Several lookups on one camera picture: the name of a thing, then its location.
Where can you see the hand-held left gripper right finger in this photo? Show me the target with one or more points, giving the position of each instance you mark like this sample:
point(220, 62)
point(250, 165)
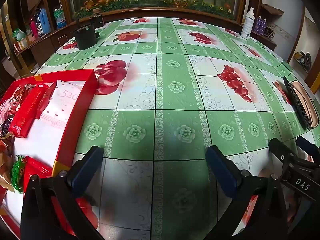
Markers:
point(220, 170)

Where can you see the green plastic bag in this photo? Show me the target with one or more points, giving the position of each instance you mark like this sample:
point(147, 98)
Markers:
point(18, 33)

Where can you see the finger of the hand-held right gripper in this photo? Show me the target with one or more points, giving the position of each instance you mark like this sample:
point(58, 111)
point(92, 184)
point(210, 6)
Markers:
point(280, 151)
point(307, 145)

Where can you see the plain red snack packet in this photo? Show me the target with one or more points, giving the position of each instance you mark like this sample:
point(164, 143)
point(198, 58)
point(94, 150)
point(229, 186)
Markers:
point(37, 168)

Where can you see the dark brown snack packet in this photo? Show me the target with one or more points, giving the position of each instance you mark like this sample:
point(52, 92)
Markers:
point(5, 127)

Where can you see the wooden shelf unit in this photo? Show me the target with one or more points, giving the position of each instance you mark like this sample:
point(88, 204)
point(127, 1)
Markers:
point(42, 45)

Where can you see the red cardboard box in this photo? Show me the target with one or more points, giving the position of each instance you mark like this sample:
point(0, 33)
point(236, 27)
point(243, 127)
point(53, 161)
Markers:
point(62, 152)

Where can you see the wooden corner cabinet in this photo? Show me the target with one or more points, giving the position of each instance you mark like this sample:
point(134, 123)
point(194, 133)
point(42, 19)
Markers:
point(267, 42)

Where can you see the purple bottle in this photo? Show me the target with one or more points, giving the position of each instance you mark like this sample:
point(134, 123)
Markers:
point(257, 25)
point(264, 26)

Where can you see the white pink snack packet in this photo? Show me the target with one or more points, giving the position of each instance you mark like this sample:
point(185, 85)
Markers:
point(62, 105)

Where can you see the teal plastic bag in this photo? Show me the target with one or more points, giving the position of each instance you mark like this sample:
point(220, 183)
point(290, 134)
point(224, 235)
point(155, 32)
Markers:
point(60, 17)

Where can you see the orange gold snack packet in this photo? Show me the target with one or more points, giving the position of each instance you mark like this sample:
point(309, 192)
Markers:
point(3, 160)

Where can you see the green floral tablecloth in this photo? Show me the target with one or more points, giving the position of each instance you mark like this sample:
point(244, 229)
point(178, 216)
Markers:
point(175, 100)

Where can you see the printed dark red snack packet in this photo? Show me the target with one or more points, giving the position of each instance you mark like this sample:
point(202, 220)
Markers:
point(17, 97)

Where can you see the dark items on shelf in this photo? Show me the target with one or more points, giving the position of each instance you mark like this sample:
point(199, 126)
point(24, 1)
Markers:
point(304, 58)

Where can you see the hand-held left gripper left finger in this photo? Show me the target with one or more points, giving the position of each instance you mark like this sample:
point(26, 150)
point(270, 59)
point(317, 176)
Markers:
point(87, 167)

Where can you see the blue packet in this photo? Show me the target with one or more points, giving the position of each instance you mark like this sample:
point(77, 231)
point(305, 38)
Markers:
point(43, 21)

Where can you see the long red snack packet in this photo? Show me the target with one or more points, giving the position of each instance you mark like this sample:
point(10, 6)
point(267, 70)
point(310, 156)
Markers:
point(25, 115)

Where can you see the red bottle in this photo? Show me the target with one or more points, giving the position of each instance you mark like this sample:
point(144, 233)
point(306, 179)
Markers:
point(33, 27)

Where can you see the green snack packet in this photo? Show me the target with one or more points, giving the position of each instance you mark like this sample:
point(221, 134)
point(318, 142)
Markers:
point(17, 175)

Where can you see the white spray bottle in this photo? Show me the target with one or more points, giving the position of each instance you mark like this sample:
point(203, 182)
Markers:
point(247, 26)

